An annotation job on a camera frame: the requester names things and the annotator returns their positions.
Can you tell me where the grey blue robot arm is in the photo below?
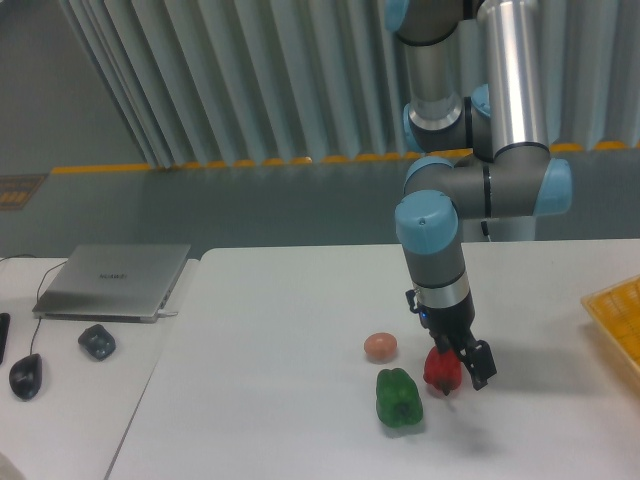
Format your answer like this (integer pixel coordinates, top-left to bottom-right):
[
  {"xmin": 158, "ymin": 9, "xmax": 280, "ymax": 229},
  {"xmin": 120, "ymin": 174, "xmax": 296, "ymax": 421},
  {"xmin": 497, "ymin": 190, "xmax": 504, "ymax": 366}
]
[{"xmin": 385, "ymin": 1, "xmax": 573, "ymax": 389}]

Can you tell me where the black mouse cable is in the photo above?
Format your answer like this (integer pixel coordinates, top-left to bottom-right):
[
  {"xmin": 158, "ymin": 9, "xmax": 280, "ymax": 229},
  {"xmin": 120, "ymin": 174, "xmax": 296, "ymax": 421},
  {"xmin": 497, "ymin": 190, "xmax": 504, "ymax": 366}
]
[{"xmin": 0, "ymin": 254, "xmax": 76, "ymax": 357}]

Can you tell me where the green bell pepper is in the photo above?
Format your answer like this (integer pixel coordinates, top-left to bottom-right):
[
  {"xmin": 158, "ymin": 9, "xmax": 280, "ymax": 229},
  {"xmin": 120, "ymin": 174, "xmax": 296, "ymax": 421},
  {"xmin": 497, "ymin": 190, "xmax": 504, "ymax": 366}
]
[{"xmin": 376, "ymin": 368, "xmax": 423, "ymax": 429}]

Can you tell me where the yellow plastic crate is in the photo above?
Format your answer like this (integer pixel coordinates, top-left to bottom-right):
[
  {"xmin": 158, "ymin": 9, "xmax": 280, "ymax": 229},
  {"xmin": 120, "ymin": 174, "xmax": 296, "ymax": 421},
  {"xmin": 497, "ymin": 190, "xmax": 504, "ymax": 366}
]
[{"xmin": 581, "ymin": 276, "xmax": 639, "ymax": 374}]

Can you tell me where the red bell pepper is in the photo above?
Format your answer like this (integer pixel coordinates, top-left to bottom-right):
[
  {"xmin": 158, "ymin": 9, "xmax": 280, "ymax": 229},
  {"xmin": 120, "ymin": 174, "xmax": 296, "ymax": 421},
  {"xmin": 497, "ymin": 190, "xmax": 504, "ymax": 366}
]
[{"xmin": 423, "ymin": 347, "xmax": 462, "ymax": 396}]

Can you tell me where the black computer mouse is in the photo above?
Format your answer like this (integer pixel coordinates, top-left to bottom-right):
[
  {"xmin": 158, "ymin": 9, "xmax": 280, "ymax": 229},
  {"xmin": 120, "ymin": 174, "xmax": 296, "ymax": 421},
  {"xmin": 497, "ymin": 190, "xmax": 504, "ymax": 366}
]
[{"xmin": 9, "ymin": 353, "xmax": 43, "ymax": 401}]

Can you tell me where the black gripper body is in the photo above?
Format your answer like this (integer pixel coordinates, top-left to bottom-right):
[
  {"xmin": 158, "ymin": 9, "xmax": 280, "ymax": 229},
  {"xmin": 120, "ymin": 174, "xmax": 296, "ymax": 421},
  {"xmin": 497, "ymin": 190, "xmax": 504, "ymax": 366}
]
[{"xmin": 405, "ymin": 290, "xmax": 476, "ymax": 355}]

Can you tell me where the silver closed laptop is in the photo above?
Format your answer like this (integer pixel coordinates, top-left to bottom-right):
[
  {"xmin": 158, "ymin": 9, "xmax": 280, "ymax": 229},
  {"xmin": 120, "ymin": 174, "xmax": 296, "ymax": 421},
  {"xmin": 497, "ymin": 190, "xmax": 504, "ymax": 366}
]
[{"xmin": 33, "ymin": 244, "xmax": 190, "ymax": 323}]

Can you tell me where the dark blue small case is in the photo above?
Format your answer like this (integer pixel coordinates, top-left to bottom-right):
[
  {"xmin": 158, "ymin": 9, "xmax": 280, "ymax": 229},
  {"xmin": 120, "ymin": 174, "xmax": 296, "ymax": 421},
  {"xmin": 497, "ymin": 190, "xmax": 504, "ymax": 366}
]
[{"xmin": 78, "ymin": 324, "xmax": 117, "ymax": 361}]

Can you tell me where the black device at edge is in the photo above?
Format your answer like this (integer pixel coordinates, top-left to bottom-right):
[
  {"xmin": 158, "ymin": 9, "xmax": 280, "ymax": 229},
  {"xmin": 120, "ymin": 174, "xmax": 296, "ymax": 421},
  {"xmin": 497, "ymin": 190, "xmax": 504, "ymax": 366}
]
[{"xmin": 0, "ymin": 312, "xmax": 11, "ymax": 364}]

